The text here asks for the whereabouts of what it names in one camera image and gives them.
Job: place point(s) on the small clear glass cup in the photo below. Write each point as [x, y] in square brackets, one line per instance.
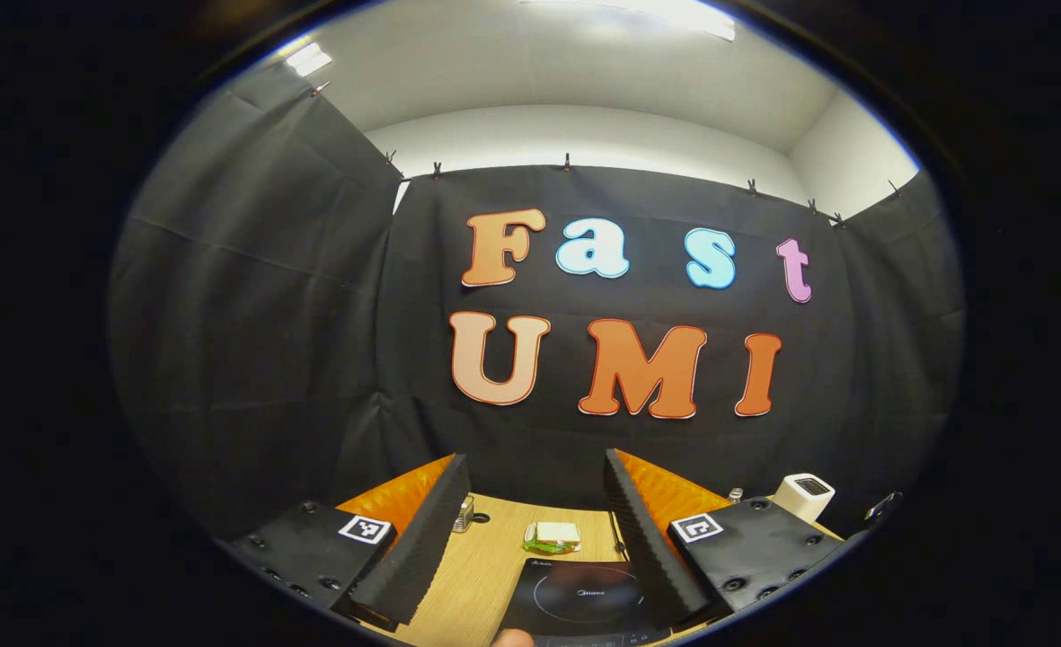
[464, 517]

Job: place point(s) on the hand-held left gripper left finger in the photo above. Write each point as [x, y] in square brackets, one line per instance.
[422, 548]

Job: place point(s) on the white toaster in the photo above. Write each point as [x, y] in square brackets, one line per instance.
[800, 503]

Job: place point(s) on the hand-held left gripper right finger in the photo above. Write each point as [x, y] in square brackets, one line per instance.
[647, 548]

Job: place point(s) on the black induction cooktop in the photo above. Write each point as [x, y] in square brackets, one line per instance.
[575, 598]

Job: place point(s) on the row of black clips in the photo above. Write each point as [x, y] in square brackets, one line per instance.
[567, 163]

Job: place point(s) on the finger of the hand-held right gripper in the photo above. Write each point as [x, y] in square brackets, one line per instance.
[885, 508]

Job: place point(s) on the short ceiling light panel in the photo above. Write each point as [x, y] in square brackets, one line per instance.
[310, 59]

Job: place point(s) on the long ceiling light panel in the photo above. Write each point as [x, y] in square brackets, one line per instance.
[656, 11]

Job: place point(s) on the sandwich with lettuce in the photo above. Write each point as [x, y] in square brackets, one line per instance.
[557, 532]

